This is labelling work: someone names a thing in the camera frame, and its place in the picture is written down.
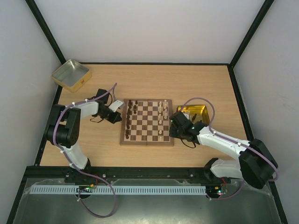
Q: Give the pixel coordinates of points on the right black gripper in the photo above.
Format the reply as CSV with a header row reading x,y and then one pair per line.
x,y
177,120

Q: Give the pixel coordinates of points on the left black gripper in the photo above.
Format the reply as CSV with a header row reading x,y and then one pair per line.
x,y
113,120

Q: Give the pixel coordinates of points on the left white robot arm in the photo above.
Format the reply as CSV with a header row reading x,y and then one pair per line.
x,y
63,126

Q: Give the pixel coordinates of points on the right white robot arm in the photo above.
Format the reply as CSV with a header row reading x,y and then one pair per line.
x,y
251,162

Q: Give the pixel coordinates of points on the wooden chess board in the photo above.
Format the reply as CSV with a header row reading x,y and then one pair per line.
x,y
140,123

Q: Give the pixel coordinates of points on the gold green tin box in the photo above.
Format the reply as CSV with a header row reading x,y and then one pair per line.
x,y
195,113

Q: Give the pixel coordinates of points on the empty silver tin lid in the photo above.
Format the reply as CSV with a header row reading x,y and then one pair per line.
x,y
72,75

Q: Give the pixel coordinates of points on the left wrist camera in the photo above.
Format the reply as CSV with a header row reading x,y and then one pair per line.
x,y
118,104

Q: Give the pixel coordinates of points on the black aluminium frame rail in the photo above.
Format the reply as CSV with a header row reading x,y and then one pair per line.
x,y
192,175

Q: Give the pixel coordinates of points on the white slotted cable duct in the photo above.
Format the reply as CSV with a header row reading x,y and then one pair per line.
x,y
118,190

